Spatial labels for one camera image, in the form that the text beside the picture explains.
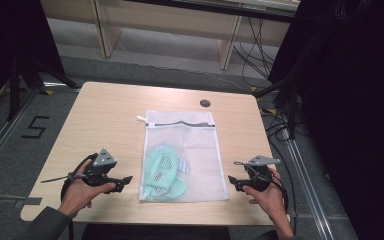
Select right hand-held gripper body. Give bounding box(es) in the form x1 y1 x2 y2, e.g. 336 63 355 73
244 155 282 193

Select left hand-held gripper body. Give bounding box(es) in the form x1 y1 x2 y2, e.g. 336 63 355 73
81 148 118 188

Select white mesh laundry bag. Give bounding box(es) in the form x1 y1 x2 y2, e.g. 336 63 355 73
136 109 230 203

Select person's right hand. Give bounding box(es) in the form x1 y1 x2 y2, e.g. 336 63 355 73
242 167 289 224

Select person's left hand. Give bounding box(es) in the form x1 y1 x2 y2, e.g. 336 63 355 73
58 159 116 219

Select mint green knit garment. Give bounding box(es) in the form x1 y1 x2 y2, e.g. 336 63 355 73
142 143 188 201

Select striped small sock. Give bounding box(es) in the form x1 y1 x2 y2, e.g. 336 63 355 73
176 158 191 176

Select person's dark lap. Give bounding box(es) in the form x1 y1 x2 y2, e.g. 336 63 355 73
80 223 232 240

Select black metal stand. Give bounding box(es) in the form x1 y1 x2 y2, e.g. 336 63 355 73
5 54 81 122
252 74 302 140

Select grey floor tape strip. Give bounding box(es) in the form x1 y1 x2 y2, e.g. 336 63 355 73
13 196 43 210

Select black curtain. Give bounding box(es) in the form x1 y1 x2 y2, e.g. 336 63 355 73
0 0 66 116
268 0 384 240

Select light wooden shelf unit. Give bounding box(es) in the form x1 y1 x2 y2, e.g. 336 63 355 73
39 0 301 71

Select black floor cables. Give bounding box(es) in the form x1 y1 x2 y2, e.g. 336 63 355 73
259 105 298 234

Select metal floor rail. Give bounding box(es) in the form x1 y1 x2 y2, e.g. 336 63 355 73
0 87 42 179
281 128 335 240

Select bundle of black hanging cables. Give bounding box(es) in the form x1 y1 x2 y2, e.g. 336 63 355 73
232 16 278 80

